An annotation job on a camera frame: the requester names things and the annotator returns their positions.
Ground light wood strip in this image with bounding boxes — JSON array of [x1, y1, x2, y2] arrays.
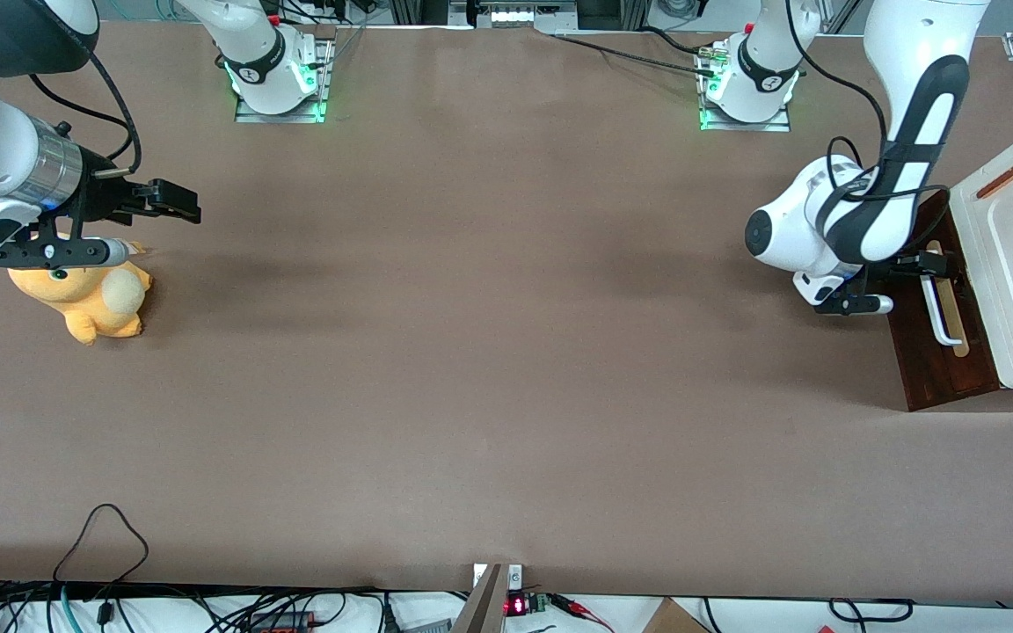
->
[[926, 239, 972, 359]]

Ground orange black device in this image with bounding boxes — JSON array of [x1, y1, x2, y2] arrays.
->
[[247, 610, 324, 633]]

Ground black coiled cable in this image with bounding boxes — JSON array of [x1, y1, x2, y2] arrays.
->
[[827, 597, 917, 624]]

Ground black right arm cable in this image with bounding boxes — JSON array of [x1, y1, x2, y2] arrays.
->
[[27, 51, 143, 177]]

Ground dark brown wooden drawer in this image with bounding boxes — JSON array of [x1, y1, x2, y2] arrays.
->
[[885, 189, 1001, 412]]

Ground brown cardboard piece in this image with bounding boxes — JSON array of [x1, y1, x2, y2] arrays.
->
[[642, 597, 711, 633]]

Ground orange plush toy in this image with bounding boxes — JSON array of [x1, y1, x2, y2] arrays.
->
[[7, 243, 154, 346]]

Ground looped thin black cable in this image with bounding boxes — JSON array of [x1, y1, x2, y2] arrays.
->
[[53, 503, 150, 586]]

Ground lit white panel device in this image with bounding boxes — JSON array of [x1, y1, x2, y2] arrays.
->
[[470, 0, 579, 29]]

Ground brown wooden slat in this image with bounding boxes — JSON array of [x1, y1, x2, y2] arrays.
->
[[451, 563, 508, 633]]

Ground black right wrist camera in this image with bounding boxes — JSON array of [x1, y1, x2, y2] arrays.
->
[[0, 236, 132, 270]]

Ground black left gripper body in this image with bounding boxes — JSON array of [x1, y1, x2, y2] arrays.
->
[[849, 253, 924, 298]]

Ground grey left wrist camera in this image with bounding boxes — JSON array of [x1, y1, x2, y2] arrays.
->
[[813, 294, 895, 317]]

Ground black cable on table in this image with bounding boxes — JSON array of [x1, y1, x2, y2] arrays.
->
[[550, 26, 720, 76]]

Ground red alligator clip leads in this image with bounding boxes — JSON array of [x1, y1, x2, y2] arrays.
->
[[552, 595, 615, 632]]

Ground white metal drawer handle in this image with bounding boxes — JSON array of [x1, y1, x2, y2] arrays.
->
[[919, 274, 966, 347]]

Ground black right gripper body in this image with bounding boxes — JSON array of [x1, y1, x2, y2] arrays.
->
[[74, 152, 157, 236]]

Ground tangled black cable bundle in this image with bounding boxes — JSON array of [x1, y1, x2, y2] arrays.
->
[[0, 580, 472, 633]]

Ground small white bracket plate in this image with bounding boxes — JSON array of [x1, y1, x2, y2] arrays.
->
[[472, 563, 525, 591]]

